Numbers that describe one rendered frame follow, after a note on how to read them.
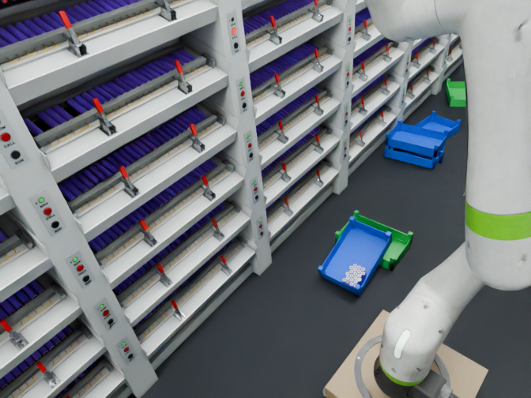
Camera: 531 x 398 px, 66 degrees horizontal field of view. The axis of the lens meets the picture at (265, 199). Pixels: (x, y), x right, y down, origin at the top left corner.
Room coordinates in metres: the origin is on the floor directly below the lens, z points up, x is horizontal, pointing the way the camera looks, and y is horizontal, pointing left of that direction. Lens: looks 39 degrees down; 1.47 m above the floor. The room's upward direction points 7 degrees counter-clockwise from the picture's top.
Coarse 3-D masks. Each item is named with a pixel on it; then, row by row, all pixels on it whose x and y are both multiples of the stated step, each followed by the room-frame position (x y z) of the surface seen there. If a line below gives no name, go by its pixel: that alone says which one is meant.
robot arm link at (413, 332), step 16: (400, 304) 0.62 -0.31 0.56; (416, 304) 0.60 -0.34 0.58; (432, 304) 0.59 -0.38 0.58; (400, 320) 0.56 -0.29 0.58; (416, 320) 0.56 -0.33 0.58; (432, 320) 0.55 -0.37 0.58; (448, 320) 0.56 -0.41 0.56; (384, 336) 0.55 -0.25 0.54; (400, 336) 0.52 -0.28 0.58; (416, 336) 0.52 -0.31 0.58; (432, 336) 0.51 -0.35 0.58; (384, 352) 0.54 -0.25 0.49; (400, 352) 0.50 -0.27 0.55; (416, 352) 0.49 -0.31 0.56; (432, 352) 0.49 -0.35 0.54; (384, 368) 0.53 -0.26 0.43; (400, 368) 0.49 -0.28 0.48; (416, 368) 0.49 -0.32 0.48; (400, 384) 0.50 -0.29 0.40; (416, 384) 0.49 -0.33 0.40
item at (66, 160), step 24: (192, 48) 1.34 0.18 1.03; (96, 72) 1.12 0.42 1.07; (192, 72) 1.23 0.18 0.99; (216, 72) 1.25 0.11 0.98; (48, 96) 1.01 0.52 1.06; (144, 96) 1.10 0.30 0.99; (168, 96) 1.11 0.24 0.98; (192, 96) 1.13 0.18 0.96; (96, 120) 0.98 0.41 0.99; (120, 120) 0.99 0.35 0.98; (144, 120) 1.00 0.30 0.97; (48, 144) 0.89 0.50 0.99; (72, 144) 0.89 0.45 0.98; (96, 144) 0.90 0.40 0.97; (120, 144) 0.95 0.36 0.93; (48, 168) 0.80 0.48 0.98; (72, 168) 0.85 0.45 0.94
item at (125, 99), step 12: (204, 60) 1.27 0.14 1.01; (168, 72) 1.18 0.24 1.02; (144, 84) 1.11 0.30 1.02; (156, 84) 1.13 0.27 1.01; (168, 84) 1.15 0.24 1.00; (120, 96) 1.05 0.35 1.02; (132, 96) 1.07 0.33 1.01; (108, 108) 1.01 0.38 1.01; (72, 120) 0.95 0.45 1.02; (84, 120) 0.96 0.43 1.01; (48, 132) 0.90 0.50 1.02; (60, 132) 0.91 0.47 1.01
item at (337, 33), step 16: (352, 0) 1.81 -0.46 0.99; (352, 16) 1.81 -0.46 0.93; (336, 32) 1.78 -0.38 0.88; (352, 32) 1.82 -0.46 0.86; (352, 48) 1.82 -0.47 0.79; (352, 64) 1.83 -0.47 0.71; (336, 80) 1.78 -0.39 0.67; (336, 112) 1.78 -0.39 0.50; (336, 160) 1.77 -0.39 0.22; (336, 192) 1.77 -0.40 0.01
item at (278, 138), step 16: (304, 96) 1.74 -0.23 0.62; (320, 96) 1.74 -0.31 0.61; (336, 96) 1.77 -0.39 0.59; (288, 112) 1.62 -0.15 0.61; (304, 112) 1.65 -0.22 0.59; (320, 112) 1.64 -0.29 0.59; (256, 128) 1.49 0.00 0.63; (272, 128) 1.50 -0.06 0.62; (288, 128) 1.53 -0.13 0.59; (304, 128) 1.55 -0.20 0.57; (272, 144) 1.44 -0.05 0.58; (288, 144) 1.45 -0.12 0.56; (272, 160) 1.38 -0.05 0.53
